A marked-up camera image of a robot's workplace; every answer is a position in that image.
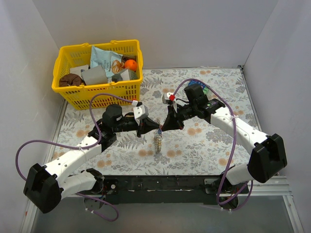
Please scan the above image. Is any metal disc with keyrings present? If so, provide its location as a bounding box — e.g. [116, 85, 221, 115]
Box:
[154, 118, 162, 153]

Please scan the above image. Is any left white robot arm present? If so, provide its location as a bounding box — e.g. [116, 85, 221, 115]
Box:
[23, 104, 159, 214]

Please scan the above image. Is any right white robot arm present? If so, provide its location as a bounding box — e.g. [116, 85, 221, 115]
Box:
[162, 84, 287, 193]

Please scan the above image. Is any blue green sponge pack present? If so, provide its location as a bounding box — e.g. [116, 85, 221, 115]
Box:
[188, 80, 209, 95]

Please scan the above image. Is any floral table mat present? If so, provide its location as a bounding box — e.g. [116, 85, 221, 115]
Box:
[48, 68, 273, 176]

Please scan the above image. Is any grey paper cup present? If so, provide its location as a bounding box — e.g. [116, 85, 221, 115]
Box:
[81, 66, 108, 85]

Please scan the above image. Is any orange fruit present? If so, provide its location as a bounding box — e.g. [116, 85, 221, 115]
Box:
[124, 59, 138, 72]

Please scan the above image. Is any light blue chips bag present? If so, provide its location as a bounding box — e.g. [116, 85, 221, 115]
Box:
[90, 46, 124, 78]

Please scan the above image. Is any brown round pastry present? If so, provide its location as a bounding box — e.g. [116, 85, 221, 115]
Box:
[59, 73, 83, 87]

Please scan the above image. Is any white box in basket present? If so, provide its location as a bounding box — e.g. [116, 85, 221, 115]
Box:
[69, 65, 89, 76]

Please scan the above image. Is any yellow plastic basket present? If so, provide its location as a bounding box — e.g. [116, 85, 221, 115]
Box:
[52, 39, 143, 110]

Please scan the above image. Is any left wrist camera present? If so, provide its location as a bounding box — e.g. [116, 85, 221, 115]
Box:
[133, 104, 149, 120]

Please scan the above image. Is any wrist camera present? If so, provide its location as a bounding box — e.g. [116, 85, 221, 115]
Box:
[162, 92, 177, 112]
[133, 104, 149, 120]

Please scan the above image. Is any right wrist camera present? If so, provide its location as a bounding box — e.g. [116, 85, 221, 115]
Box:
[162, 92, 177, 112]

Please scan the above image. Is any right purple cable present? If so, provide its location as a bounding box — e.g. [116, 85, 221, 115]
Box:
[173, 79, 254, 212]

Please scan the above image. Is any purple cable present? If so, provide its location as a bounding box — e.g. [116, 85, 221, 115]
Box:
[173, 79, 254, 212]
[16, 93, 137, 222]

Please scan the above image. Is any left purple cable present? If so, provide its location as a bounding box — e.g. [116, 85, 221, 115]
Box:
[16, 93, 137, 222]

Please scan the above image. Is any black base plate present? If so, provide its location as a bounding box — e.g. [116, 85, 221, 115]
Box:
[75, 174, 251, 206]

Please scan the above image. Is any aluminium frame rail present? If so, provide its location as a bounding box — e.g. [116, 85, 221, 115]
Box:
[59, 175, 291, 199]

